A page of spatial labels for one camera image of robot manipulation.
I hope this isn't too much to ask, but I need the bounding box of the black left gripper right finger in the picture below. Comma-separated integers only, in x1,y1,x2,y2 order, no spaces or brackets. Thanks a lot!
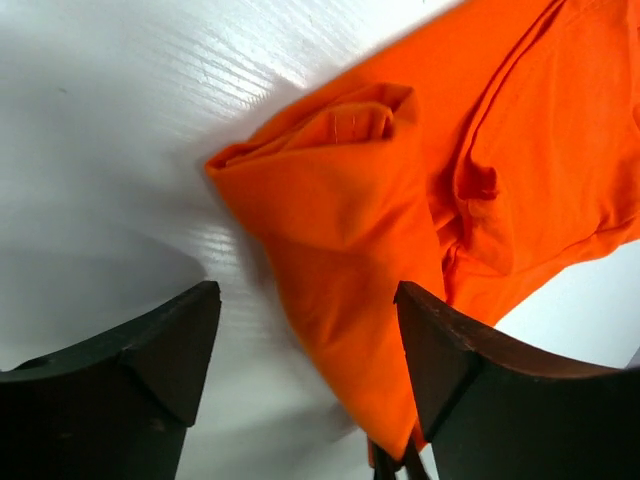
395,282,639,479

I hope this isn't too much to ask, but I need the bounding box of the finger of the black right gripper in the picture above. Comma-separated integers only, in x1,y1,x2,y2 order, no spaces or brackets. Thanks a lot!
367,438,397,480
403,437,431,480

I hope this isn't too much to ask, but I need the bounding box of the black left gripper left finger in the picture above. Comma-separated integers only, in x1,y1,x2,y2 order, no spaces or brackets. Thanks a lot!
1,281,221,479

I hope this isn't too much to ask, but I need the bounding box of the orange t-shirt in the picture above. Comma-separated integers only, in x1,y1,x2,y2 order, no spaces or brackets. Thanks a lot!
205,1,639,458

